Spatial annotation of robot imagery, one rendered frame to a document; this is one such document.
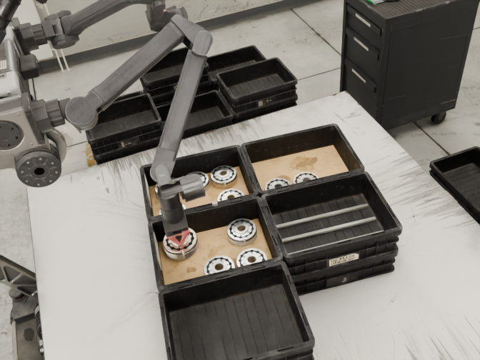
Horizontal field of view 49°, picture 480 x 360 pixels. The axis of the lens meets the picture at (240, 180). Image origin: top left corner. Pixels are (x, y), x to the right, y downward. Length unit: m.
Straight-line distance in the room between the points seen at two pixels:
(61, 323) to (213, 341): 0.59
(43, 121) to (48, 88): 3.16
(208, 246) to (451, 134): 2.23
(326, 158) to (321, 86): 1.96
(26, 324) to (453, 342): 1.78
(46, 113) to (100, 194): 0.94
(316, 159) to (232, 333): 0.83
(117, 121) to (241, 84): 0.76
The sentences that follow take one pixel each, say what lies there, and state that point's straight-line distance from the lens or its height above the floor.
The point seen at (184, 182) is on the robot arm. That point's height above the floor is 1.26.
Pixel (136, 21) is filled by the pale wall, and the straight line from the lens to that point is 4.79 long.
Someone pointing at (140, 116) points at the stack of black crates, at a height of 0.49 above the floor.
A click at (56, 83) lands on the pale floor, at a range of 4.65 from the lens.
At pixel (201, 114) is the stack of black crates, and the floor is 0.38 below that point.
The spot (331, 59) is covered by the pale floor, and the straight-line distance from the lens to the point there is 4.40.
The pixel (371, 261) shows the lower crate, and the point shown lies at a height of 0.80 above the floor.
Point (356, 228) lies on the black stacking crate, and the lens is 1.88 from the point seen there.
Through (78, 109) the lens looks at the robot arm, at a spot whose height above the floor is 1.47.
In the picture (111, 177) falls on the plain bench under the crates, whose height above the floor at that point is 0.70.
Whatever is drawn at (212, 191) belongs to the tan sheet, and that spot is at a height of 0.83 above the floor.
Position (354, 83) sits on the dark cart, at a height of 0.33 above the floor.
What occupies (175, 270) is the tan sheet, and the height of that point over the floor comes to 0.83.
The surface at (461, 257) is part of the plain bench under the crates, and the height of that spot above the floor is 0.70.
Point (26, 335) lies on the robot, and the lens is 2.59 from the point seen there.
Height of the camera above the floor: 2.23
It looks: 43 degrees down
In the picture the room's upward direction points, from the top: 7 degrees counter-clockwise
